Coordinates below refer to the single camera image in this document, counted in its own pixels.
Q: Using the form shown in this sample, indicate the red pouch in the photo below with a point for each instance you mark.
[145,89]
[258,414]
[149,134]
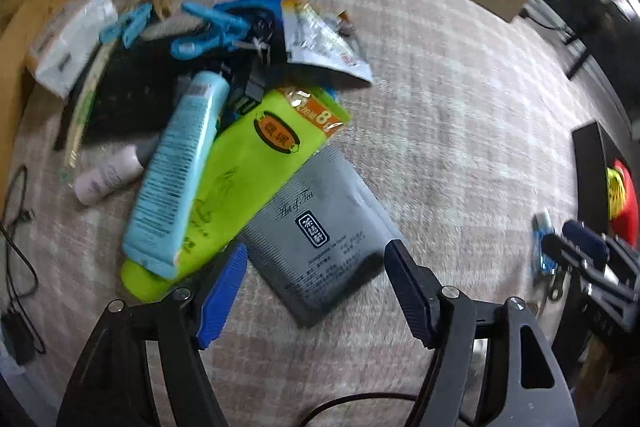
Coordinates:
[626,225]

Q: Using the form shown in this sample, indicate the yellow green mesh bag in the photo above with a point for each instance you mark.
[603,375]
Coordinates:
[616,192]

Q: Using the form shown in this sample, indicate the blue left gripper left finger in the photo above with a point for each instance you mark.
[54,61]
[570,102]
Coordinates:
[222,281]

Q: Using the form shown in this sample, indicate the grey tea pouch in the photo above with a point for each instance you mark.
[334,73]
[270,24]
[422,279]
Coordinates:
[320,238]

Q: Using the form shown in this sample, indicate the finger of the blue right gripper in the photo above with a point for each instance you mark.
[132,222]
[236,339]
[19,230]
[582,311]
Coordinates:
[590,243]
[565,253]

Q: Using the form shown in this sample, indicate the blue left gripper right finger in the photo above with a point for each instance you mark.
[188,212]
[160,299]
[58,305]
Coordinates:
[416,289]

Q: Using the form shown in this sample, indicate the bamboo chopsticks packet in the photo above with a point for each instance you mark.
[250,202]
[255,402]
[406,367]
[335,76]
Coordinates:
[82,110]

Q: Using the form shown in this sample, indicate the large blue clip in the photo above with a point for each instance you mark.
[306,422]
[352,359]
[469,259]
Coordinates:
[220,31]

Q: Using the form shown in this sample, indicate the lime green snack bag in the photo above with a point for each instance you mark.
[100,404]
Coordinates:
[248,163]

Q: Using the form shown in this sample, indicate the black storage tray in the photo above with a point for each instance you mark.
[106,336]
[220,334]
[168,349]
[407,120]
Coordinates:
[594,152]

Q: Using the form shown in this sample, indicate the blue clothes peg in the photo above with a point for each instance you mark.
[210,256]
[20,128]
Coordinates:
[128,27]

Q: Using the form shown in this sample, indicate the metal keyring clip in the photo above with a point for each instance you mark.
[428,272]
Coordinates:
[547,287]

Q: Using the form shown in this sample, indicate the white orange sachet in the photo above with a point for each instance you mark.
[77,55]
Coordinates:
[323,40]

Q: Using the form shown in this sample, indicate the light blue tube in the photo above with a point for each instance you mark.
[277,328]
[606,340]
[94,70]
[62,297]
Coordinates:
[157,224]

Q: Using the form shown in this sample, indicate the blue card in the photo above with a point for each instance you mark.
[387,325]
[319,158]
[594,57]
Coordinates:
[266,9]

